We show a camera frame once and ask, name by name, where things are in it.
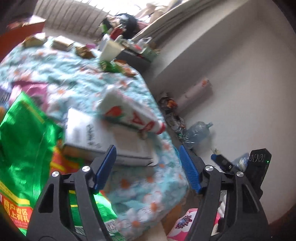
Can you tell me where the white cream snack packet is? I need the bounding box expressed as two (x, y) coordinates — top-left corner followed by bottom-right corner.
(52, 35), (75, 52)

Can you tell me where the red thermos bottle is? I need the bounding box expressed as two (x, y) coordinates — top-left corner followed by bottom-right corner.
(110, 27), (125, 40)

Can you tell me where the white paper cup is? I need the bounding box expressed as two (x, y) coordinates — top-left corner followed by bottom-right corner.
(99, 40), (125, 62)

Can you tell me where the white milk bottle red cap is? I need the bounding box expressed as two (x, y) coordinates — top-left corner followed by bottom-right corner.
(97, 87), (166, 135)

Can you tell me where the green snack bag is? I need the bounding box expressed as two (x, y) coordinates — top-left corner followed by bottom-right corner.
(0, 91), (123, 241)

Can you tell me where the green small snack packet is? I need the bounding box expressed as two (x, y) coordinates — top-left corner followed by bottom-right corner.
(99, 60), (121, 73)

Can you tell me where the grey cabinet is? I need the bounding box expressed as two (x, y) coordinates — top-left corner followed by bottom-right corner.
(116, 50), (151, 74)

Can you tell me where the black bag on cabinet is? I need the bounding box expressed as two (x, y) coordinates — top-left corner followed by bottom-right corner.
(116, 13), (140, 40)

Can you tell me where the green plastic basket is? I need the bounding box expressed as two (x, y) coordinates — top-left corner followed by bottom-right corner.
(141, 47), (158, 62)

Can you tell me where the purple pink snack bag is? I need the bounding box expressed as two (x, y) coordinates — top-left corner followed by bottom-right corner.
(1, 81), (48, 112)

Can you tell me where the pink floral pillow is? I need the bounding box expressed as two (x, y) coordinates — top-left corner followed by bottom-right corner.
(166, 202), (225, 240)

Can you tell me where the orange snack packet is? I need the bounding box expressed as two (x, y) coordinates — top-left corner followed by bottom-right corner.
(114, 59), (138, 77)

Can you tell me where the orange red box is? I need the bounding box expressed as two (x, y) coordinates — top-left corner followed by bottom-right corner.
(1, 15), (46, 61)

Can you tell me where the white cardboard box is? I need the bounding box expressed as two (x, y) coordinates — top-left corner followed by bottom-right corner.
(62, 108), (159, 167)

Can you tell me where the right grey curtain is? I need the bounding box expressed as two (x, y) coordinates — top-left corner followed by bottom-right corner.
(132, 1), (249, 48)

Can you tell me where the large clear water jug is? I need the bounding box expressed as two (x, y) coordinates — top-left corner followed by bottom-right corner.
(183, 121), (213, 149)

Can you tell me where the rolled floral wallpaper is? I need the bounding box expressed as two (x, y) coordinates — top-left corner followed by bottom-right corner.
(176, 78), (211, 112)

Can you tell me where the brown snack packet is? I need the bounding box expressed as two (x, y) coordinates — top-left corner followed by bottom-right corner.
(75, 46), (95, 59)

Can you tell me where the floral blue quilt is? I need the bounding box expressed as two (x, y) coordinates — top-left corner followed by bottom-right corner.
(1, 41), (189, 240)

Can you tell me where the yellow snack packet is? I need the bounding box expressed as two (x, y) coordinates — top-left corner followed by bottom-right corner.
(22, 33), (48, 48)

